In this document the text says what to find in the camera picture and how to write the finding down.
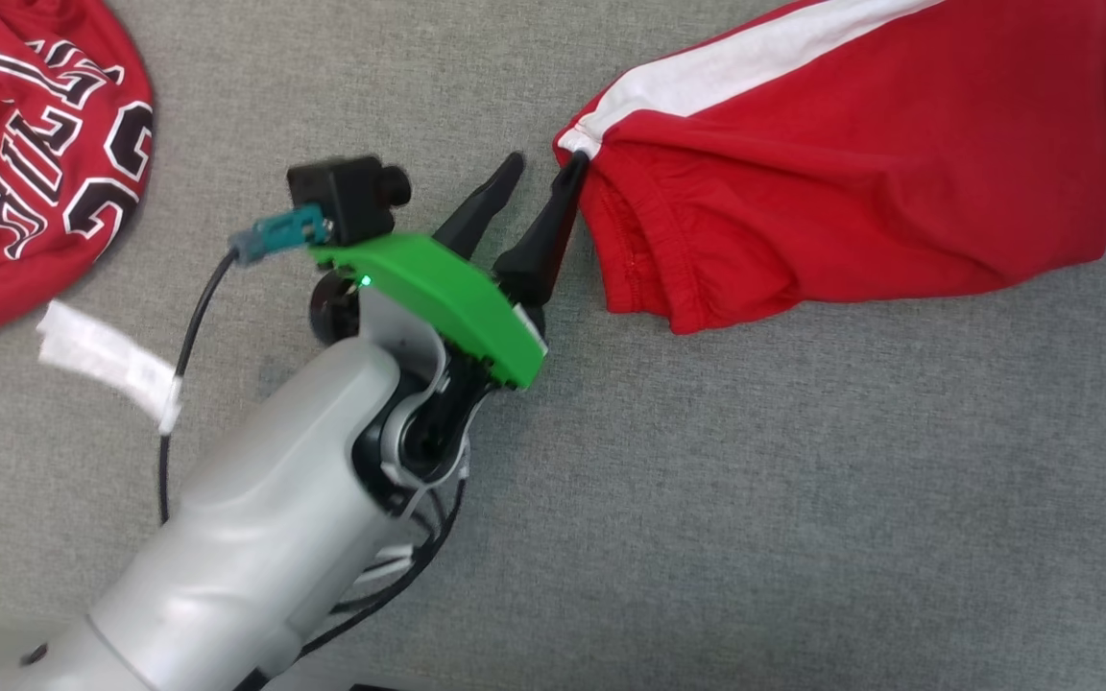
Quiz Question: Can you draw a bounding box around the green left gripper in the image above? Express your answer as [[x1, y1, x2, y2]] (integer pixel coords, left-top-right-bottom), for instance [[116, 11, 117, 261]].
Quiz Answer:
[[311, 152, 591, 454]]

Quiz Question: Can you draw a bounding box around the red shirt with white stripe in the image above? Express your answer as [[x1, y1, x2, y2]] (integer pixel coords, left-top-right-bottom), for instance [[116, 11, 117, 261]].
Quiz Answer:
[[553, 0, 1106, 335]]

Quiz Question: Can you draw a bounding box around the grey fabric sofa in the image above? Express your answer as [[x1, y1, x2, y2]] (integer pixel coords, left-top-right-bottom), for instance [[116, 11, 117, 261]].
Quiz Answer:
[[0, 0, 1106, 691]]

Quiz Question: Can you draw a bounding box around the teal cable connector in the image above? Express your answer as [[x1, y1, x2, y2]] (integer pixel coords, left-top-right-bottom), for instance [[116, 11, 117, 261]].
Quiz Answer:
[[229, 206, 331, 267]]

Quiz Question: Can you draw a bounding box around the black camera cable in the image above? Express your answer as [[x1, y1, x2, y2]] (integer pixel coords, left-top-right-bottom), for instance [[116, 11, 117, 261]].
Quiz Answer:
[[157, 248, 239, 527]]

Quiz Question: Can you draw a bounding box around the white cable label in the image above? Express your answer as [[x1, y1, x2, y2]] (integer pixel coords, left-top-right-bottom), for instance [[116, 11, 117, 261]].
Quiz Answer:
[[36, 299, 182, 435]]

